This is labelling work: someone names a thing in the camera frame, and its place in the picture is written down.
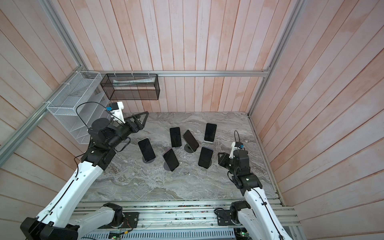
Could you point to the round grey stand centre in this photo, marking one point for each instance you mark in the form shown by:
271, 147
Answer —
188, 149

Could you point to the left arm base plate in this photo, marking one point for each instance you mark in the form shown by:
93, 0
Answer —
129, 220

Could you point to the white wire mesh shelf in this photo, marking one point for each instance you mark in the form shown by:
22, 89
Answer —
83, 87

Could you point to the left camera cable black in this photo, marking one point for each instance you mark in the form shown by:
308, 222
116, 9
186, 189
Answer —
95, 116

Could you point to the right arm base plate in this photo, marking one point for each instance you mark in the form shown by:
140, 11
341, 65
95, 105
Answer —
223, 217

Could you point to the blue-edged phone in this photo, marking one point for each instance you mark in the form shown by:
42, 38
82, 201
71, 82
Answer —
205, 157

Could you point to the aluminium frame rail left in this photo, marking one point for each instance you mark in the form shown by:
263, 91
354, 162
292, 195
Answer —
20, 135

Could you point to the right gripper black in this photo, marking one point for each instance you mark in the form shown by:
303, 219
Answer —
222, 159

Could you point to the round stand under left phone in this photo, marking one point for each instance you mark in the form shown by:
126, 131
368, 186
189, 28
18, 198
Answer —
147, 162

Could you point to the green circuit board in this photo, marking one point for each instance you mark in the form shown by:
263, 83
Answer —
243, 236

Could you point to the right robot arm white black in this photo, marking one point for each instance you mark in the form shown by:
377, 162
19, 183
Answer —
269, 226

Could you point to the black wire mesh basket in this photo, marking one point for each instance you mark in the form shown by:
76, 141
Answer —
119, 87

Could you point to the aluminium frame rail back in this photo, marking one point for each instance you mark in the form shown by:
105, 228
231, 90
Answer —
195, 73

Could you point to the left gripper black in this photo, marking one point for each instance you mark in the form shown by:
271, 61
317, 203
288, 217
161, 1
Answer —
138, 125

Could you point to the black phone back centre-left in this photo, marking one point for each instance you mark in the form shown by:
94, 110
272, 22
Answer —
175, 134

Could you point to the round stand under purple phone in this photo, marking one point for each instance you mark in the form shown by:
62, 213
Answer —
166, 167

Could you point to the teal-edged phone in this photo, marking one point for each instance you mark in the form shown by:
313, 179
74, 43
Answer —
191, 141

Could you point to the black phone back right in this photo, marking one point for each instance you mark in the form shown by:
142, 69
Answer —
210, 132

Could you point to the right camera cable black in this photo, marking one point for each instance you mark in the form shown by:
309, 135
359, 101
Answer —
237, 135

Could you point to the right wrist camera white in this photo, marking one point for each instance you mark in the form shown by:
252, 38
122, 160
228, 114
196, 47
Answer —
234, 149

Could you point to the black phone far left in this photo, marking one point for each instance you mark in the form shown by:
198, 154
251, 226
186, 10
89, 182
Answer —
146, 149

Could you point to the purple-edged phone front centre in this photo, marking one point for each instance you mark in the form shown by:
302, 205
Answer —
171, 159

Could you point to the camera cable black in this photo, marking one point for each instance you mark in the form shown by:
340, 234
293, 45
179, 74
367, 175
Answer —
95, 116
237, 135

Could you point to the aluminium frame post right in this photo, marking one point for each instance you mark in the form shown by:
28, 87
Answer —
283, 40

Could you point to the aluminium frame rail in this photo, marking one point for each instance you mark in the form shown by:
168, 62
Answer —
195, 73
20, 135

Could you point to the white vented cable duct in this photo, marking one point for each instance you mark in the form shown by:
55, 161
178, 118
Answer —
180, 234

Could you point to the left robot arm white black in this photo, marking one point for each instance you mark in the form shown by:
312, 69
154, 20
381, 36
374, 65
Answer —
55, 221

